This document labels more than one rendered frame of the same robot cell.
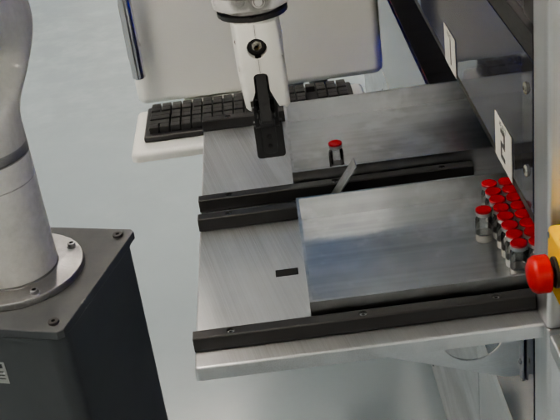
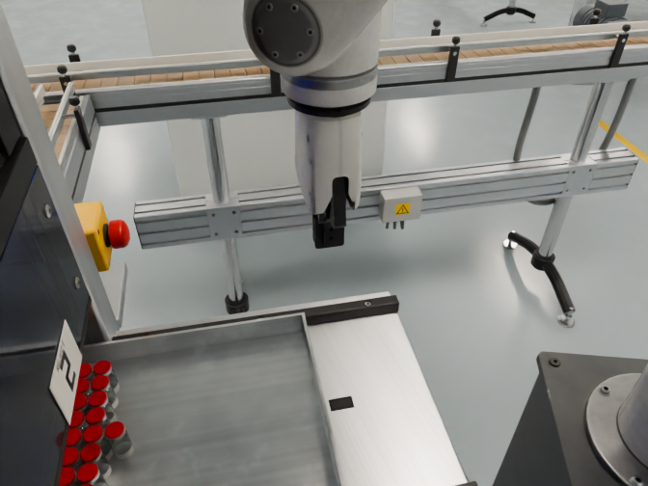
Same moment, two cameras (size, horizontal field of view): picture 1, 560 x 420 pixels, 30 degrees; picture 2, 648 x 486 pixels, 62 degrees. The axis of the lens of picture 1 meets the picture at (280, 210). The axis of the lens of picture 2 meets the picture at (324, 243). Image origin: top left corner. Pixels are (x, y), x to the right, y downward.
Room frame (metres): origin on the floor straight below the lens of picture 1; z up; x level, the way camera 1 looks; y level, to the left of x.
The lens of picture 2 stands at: (1.52, -0.10, 1.46)
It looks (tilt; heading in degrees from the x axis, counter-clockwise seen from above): 40 degrees down; 168
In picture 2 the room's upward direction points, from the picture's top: straight up
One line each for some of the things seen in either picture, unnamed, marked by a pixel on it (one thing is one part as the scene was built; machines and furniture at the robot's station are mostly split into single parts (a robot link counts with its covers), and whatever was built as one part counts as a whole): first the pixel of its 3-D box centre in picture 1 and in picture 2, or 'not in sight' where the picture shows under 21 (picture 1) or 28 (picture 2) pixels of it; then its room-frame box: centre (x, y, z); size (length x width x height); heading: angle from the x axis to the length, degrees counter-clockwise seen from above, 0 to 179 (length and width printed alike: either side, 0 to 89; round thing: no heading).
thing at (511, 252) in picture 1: (503, 226); (99, 435); (1.14, -0.28, 0.90); 0.18 x 0.02 x 0.05; 179
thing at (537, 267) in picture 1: (545, 273); (114, 234); (0.89, -0.26, 0.99); 0.04 x 0.04 x 0.04; 89
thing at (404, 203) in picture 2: not in sight; (399, 204); (0.26, 0.41, 0.50); 0.12 x 0.05 x 0.09; 89
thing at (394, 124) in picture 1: (396, 132); not in sight; (1.48, -0.20, 0.90); 0.34 x 0.26 x 0.04; 89
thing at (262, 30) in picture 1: (257, 48); (328, 140); (1.07, 0.00, 1.21); 0.10 x 0.08 x 0.11; 179
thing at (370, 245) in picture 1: (435, 240); (179, 424); (1.14, -0.19, 0.90); 0.34 x 0.26 x 0.04; 89
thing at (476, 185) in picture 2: not in sight; (399, 195); (0.20, 0.43, 0.49); 1.60 x 0.08 x 0.12; 89
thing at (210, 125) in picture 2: not in sight; (225, 224); (0.19, -0.12, 0.46); 0.09 x 0.09 x 0.77; 89
